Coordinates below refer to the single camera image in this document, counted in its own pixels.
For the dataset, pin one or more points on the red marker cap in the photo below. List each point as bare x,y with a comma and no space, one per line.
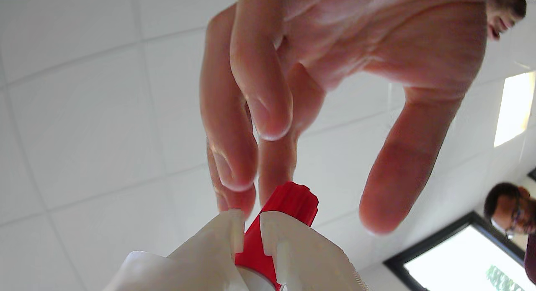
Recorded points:
289,199

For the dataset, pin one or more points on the person with glasses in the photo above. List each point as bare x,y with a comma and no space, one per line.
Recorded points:
508,207

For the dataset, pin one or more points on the head of bearded person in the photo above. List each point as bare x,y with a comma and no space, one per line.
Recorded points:
504,10

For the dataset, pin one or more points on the person's bare hand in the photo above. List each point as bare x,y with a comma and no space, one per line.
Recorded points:
377,31

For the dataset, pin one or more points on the rectangular ceiling light panel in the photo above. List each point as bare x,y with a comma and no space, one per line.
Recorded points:
513,109

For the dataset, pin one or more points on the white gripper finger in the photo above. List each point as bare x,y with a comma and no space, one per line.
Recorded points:
310,261
197,257

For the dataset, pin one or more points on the black framed window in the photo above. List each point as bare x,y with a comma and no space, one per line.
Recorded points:
452,257

